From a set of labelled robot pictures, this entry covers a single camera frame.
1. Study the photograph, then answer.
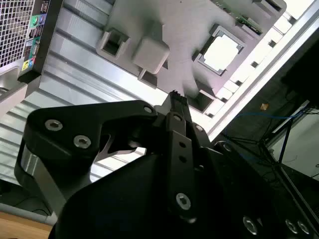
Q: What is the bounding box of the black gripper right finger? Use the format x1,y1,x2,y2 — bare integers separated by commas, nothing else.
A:
178,94,318,238

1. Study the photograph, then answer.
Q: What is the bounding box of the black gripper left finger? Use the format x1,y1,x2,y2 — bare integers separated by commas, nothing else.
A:
13,90,199,224

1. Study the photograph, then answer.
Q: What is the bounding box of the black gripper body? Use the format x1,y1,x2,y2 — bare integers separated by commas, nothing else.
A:
48,150,250,239

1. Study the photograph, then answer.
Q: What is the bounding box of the silver CPU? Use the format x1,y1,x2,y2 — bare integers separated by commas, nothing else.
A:
198,32,244,75

